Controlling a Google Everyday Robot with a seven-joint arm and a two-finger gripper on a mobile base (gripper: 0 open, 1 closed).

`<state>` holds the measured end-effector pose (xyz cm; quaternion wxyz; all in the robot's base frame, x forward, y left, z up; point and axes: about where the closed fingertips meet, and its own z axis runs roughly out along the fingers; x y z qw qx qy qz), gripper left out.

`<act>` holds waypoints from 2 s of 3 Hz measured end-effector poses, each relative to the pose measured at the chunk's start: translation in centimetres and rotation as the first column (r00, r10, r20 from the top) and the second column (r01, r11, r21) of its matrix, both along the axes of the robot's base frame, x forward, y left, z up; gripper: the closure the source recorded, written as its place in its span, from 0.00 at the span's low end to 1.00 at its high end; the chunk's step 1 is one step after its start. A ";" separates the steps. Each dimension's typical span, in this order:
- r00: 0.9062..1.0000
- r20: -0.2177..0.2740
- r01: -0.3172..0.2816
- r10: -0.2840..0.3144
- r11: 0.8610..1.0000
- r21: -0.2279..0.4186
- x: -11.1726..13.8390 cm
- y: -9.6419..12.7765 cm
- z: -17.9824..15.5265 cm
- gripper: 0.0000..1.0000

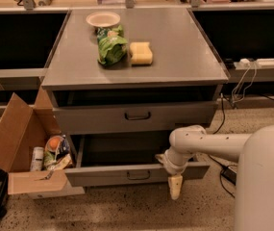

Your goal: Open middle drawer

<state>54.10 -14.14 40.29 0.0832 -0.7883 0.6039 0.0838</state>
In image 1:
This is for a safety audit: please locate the brown cardboard box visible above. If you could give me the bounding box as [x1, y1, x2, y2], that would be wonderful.
[0, 89, 85, 199]

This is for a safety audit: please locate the black power adapter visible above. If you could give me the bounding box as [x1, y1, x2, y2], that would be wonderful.
[221, 167, 237, 185]

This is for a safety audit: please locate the beige paper bowl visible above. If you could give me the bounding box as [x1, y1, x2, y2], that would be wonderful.
[87, 12, 120, 28]

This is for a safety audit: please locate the grey drawer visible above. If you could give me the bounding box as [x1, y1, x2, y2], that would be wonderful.
[53, 101, 217, 135]
[64, 132, 211, 189]

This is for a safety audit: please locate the black table leg left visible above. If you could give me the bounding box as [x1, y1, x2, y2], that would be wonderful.
[0, 172, 9, 218]

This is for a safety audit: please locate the yellow sponge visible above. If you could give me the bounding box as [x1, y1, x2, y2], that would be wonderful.
[130, 42, 153, 64]

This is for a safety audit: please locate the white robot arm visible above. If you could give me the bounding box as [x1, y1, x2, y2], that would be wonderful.
[156, 125, 274, 231]

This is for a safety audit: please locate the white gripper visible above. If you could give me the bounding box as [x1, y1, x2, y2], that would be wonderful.
[155, 147, 191, 200]

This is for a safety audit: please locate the green chip bag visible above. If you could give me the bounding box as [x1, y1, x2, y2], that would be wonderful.
[97, 25, 128, 66]

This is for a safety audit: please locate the grey drawer cabinet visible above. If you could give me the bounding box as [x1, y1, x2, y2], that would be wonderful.
[41, 7, 230, 189]

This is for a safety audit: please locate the white power strip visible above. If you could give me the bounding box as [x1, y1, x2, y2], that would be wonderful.
[237, 59, 274, 68]

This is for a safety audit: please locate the white spray can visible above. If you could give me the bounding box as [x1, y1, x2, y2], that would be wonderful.
[30, 147, 44, 171]

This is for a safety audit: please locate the black adapter cable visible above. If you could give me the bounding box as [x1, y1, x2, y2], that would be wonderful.
[209, 93, 238, 199]

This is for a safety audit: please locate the grey top drawer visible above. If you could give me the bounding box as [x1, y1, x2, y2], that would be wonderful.
[53, 101, 217, 135]

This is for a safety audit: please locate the orange snack package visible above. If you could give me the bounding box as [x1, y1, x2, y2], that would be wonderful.
[45, 135, 70, 159]

